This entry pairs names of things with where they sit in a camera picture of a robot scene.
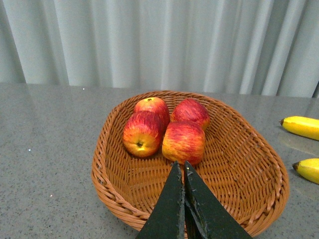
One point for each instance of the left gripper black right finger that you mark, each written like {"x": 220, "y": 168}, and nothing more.
{"x": 205, "y": 217}

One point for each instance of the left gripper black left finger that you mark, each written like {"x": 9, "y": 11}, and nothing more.
{"x": 168, "y": 217}

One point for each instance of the red apple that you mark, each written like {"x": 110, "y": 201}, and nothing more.
{"x": 191, "y": 110}
{"x": 184, "y": 141}
{"x": 143, "y": 133}
{"x": 156, "y": 105}

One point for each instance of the yellow banana lower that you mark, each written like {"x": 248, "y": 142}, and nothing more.
{"x": 308, "y": 168}

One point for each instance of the yellow banana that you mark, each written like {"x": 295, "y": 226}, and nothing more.
{"x": 302, "y": 126}
{"x": 308, "y": 168}

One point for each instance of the yellow banana upper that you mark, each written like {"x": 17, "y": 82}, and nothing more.
{"x": 302, "y": 126}

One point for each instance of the white pleated curtain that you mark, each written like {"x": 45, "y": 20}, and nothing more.
{"x": 264, "y": 47}

